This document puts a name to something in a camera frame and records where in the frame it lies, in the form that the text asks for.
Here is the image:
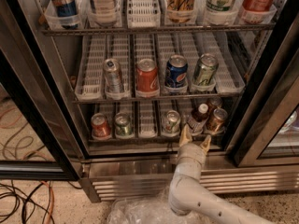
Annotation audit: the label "bronze can shelf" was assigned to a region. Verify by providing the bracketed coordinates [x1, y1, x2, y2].
[206, 108, 228, 133]
[206, 97, 222, 113]

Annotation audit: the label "silver green can bottom shelf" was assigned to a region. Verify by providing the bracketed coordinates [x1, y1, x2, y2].
[162, 110, 180, 133]

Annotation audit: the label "brown bottle with white cap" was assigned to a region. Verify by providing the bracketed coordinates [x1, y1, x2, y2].
[187, 104, 208, 136]

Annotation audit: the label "blue silver tall can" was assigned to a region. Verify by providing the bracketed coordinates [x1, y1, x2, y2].
[51, 0, 78, 30]

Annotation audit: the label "bronze can bottom shelf rear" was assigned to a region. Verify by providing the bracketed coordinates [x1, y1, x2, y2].
[206, 97, 222, 113]

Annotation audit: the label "red cola can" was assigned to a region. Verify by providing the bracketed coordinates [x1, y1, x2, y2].
[136, 59, 158, 92]

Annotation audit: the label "empty white tray bottom shelf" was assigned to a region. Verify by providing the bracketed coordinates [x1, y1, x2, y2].
[138, 101, 157, 138]

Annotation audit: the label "glass fridge door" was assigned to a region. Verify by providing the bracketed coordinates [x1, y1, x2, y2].
[0, 0, 87, 180]
[230, 1, 299, 167]

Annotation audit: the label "gold can top shelf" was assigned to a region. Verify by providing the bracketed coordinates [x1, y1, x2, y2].
[166, 0, 195, 23]

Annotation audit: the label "left glass fridge door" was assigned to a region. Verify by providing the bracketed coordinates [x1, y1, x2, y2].
[0, 0, 87, 180]

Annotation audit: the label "silver can middle shelf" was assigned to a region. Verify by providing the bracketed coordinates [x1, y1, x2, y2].
[103, 59, 124, 93]

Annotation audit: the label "bronze can bottom shelf front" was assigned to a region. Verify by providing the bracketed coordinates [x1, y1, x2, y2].
[206, 108, 228, 133]

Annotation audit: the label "right glass fridge door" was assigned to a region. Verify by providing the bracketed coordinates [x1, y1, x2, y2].
[230, 1, 299, 167]

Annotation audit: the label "white bottle top shelf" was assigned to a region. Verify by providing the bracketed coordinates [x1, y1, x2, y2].
[90, 0, 117, 26]

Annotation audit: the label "empty white tray middle left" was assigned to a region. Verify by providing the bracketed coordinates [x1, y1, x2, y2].
[75, 35, 107, 101]

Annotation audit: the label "orange cable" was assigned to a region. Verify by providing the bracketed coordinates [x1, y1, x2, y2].
[40, 180, 56, 224]

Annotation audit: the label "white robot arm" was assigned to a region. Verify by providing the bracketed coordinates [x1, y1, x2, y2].
[168, 124, 274, 224]

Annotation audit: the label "black cables on floor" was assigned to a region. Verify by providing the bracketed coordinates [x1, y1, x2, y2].
[0, 180, 83, 224]

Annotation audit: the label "blue pepsi can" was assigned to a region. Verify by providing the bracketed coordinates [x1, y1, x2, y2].
[164, 54, 188, 88]

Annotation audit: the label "clear plastic bag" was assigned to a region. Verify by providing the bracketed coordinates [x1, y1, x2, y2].
[107, 187, 211, 224]

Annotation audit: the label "steel fridge base grille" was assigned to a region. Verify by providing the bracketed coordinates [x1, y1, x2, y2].
[79, 155, 299, 203]

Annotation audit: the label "empty white tray middle right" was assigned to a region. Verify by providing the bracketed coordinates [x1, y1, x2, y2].
[203, 32, 245, 93]

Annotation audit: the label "red can bottom shelf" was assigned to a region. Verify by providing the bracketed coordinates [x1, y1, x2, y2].
[91, 113, 111, 138]

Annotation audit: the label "green can middle shelf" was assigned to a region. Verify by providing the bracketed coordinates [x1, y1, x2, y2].
[192, 53, 219, 86]

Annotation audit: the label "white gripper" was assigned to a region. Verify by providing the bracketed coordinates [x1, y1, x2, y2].
[176, 124, 211, 180]

